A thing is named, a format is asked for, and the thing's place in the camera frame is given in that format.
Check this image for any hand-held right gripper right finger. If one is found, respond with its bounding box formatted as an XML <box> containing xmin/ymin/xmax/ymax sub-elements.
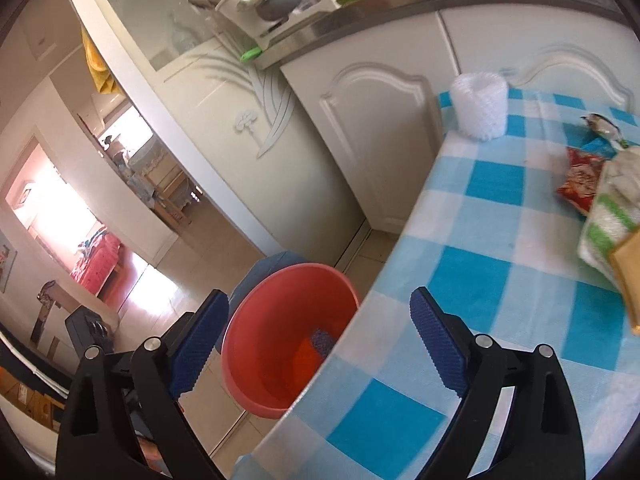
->
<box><xmin>409</xmin><ymin>286</ymin><xmax>587</xmax><ymax>480</ymax></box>

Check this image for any blue cartoon snack packet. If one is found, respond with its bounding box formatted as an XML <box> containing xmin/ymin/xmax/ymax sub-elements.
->
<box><xmin>580</xmin><ymin>112</ymin><xmax>632</xmax><ymax>161</ymax></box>

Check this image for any green striped sponge cloth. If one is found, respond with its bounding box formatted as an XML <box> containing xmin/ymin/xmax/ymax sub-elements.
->
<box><xmin>577</xmin><ymin>146</ymin><xmax>640</xmax><ymax>286</ymax></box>

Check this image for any frosted glass sliding door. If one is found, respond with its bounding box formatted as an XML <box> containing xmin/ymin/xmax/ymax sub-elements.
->
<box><xmin>60</xmin><ymin>0</ymin><xmax>371</xmax><ymax>271</ymax></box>

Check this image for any red snack packet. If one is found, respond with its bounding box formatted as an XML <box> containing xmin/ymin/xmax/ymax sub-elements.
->
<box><xmin>556</xmin><ymin>146</ymin><xmax>608</xmax><ymax>218</ymax></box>

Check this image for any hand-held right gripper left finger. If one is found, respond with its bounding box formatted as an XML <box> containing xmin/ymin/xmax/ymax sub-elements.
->
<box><xmin>55</xmin><ymin>289</ymin><xmax>231</xmax><ymax>480</ymax></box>

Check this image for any yellow hanging cloth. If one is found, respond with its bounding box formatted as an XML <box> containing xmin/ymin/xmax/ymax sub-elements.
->
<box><xmin>81</xmin><ymin>25</ymin><xmax>119</xmax><ymax>96</ymax></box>

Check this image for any wooden table with lace cloth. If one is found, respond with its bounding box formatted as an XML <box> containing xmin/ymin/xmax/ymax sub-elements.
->
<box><xmin>127</xmin><ymin>137</ymin><xmax>203</xmax><ymax>226</ymax></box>

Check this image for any blue checked tablecloth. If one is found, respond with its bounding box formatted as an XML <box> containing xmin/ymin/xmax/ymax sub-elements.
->
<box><xmin>231</xmin><ymin>87</ymin><xmax>640</xmax><ymax>480</ymax></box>

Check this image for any white foam fruit net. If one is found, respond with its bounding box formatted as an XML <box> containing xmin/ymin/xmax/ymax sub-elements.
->
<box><xmin>449</xmin><ymin>73</ymin><xmax>510</xmax><ymax>142</ymax></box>

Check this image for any white utensil rack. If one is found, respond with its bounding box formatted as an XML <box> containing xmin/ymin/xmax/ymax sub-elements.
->
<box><xmin>215</xmin><ymin>0</ymin><xmax>341</xmax><ymax>51</ymax></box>

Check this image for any blue plastic stool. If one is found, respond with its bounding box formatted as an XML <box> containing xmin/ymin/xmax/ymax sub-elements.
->
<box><xmin>229</xmin><ymin>251</ymin><xmax>321</xmax><ymax>356</ymax></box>

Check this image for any red bed cover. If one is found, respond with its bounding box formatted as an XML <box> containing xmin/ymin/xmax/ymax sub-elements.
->
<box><xmin>70</xmin><ymin>232</ymin><xmax>123</xmax><ymax>296</ymax></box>

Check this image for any brown cardboard piece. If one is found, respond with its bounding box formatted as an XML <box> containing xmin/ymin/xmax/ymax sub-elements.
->
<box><xmin>607</xmin><ymin>230</ymin><xmax>640</xmax><ymax>336</ymax></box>

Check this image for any red plastic basin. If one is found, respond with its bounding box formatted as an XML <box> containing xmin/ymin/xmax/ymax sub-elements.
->
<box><xmin>221</xmin><ymin>263</ymin><xmax>362</xmax><ymax>420</ymax></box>

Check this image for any white arched cabinet door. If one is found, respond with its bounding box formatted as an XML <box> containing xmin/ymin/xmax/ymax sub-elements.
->
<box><xmin>280</xmin><ymin>10</ymin><xmax>461</xmax><ymax>235</ymax></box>
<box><xmin>440</xmin><ymin>7</ymin><xmax>640</xmax><ymax>111</ymax></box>

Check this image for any black box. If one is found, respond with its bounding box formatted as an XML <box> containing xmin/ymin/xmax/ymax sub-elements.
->
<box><xmin>65</xmin><ymin>305</ymin><xmax>115</xmax><ymax>356</ymax></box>

